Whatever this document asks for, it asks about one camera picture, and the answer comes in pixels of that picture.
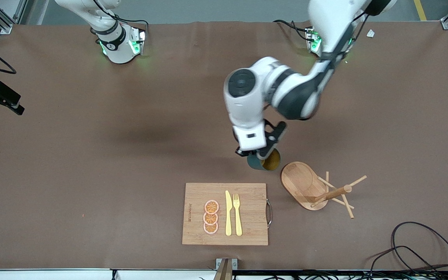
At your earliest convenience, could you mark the wooden mug rack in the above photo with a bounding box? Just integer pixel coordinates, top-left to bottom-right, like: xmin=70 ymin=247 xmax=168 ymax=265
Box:
xmin=281 ymin=161 xmax=368 ymax=219

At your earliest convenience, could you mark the black right base cable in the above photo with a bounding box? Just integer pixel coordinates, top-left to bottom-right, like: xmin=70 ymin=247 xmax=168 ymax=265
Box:
xmin=90 ymin=0 xmax=151 ymax=32

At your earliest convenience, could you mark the black left base cable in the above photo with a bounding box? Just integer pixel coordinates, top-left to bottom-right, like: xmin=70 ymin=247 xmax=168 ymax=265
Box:
xmin=273 ymin=19 xmax=311 ymax=39

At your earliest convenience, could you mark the yellow plastic knife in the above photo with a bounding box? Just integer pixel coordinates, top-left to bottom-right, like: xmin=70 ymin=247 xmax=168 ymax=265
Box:
xmin=225 ymin=190 xmax=233 ymax=236

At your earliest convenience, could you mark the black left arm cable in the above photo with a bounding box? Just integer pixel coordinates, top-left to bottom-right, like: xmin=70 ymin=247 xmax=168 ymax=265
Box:
xmin=317 ymin=12 xmax=366 ymax=68

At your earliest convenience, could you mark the metal table edge bracket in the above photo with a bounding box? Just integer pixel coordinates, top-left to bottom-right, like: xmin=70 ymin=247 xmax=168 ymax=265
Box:
xmin=215 ymin=258 xmax=238 ymax=280

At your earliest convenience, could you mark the bamboo cutting board with handle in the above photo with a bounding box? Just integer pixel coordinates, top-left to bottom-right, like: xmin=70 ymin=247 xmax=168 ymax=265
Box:
xmin=182 ymin=183 xmax=273 ymax=246

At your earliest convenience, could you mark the yellow plastic fork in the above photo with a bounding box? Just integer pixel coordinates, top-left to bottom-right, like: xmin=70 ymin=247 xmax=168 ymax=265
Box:
xmin=233 ymin=193 xmax=243 ymax=236

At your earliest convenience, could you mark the teal cup with yellow inside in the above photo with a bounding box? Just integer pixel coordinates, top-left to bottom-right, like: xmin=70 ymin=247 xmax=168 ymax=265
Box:
xmin=247 ymin=149 xmax=281 ymax=172

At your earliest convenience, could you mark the black base cable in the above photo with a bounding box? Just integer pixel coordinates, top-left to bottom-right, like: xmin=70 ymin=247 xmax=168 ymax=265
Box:
xmin=273 ymin=19 xmax=311 ymax=39
xmin=90 ymin=0 xmax=151 ymax=32

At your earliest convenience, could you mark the brown table cover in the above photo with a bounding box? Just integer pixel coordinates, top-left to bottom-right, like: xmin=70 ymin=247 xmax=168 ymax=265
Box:
xmin=0 ymin=19 xmax=448 ymax=271

